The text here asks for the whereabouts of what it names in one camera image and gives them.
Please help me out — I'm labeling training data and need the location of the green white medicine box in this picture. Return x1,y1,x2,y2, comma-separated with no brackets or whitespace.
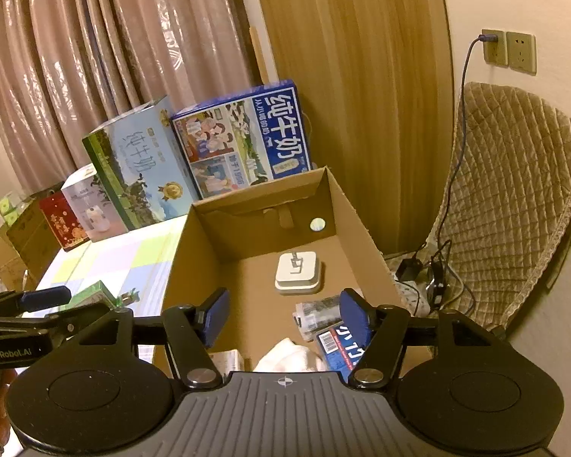
58,281,140,312

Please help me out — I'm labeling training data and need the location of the white cloth sock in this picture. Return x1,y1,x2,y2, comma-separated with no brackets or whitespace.
254,337,327,372

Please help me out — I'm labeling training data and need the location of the silver white tin case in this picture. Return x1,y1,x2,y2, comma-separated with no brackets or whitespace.
274,251,323,295

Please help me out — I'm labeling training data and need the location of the brown paper bag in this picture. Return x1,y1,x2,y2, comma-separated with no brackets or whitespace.
0,186,61,291

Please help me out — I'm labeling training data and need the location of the blue barcode packet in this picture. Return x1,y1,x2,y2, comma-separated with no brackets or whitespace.
314,321,365,382

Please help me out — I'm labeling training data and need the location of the checkered bed sheet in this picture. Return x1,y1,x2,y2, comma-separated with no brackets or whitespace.
38,217,187,317

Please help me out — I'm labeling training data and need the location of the red gift box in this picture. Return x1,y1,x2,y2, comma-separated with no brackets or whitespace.
39,191,88,252

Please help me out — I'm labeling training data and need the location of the white appliance box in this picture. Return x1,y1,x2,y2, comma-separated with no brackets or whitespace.
61,164,129,243

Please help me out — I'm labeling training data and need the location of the brown cardboard box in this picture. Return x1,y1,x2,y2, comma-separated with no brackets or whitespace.
163,168,405,369

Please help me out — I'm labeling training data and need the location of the green blue milk carton box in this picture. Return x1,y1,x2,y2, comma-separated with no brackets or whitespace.
82,96,199,230

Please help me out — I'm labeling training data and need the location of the blue cartoon milk carton box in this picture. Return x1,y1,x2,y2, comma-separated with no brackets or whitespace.
172,80,311,199

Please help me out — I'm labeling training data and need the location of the quilted beige chair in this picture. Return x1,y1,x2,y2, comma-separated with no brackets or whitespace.
430,81,571,328

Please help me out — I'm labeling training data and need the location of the pink brown curtain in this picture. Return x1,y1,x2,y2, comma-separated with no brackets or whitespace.
0,0,259,193

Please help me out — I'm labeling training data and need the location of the wooden wardrobe panel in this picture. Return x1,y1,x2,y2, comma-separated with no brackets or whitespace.
260,0,454,253

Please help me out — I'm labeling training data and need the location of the black charger cable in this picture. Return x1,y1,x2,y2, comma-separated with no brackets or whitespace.
394,32,494,311

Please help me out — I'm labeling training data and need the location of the wall power socket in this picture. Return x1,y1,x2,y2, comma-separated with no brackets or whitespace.
481,29,509,67

